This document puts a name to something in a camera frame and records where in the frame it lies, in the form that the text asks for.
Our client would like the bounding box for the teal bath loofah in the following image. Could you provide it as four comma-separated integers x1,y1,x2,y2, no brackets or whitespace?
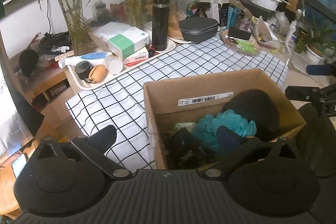
191,109,257,154

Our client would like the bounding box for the black soft cap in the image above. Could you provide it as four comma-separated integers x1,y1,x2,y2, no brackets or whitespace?
222,89,280,141

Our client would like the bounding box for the black taped soft roll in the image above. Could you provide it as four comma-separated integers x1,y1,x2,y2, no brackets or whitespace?
163,127,209,169

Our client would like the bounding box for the cardboard box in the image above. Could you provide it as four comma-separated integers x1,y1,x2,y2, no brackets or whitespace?
143,69,306,169

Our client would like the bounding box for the green wet wipes pack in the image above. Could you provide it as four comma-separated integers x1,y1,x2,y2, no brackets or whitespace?
174,122,197,132

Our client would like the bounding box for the black white checkered tablecloth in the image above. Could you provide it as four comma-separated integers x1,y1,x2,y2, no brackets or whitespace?
66,35,289,172

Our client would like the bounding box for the white plastic tray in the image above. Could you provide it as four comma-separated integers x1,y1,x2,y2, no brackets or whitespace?
59,39,176,90

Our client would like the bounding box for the brown leather pouch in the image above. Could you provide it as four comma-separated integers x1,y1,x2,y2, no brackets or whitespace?
84,65,108,84

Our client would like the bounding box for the grey tape roll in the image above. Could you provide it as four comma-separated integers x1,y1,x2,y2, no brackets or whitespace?
75,60,92,80

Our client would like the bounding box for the white orange pill bottle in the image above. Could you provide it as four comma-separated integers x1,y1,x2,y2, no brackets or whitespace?
103,55,123,75

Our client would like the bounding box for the white spray bottle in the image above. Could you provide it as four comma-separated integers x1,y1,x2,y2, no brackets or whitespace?
58,52,112,69

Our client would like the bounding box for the white red flat box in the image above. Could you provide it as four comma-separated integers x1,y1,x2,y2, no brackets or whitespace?
123,47,149,64

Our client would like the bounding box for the green white tissue box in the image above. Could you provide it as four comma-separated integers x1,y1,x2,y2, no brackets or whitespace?
107,27,150,60

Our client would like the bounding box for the wicker basket with snacks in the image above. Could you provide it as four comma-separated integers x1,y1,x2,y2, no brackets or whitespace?
219,30,261,57

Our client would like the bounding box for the dark grey zipper case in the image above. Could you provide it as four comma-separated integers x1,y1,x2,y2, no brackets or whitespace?
179,16,219,43

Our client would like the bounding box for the white potted plant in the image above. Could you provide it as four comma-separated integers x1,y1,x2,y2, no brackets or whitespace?
305,26,335,64

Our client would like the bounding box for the middle bamboo glass vase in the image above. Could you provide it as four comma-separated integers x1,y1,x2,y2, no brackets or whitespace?
125,0,144,29

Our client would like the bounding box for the bamboo glass vase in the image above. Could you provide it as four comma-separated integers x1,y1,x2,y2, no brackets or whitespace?
58,0,91,56
125,0,144,29

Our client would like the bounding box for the left bamboo glass vase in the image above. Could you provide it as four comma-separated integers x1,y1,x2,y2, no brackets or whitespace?
58,0,91,56

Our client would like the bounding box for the black thermos bottle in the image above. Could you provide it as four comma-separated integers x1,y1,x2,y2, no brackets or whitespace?
152,0,170,51

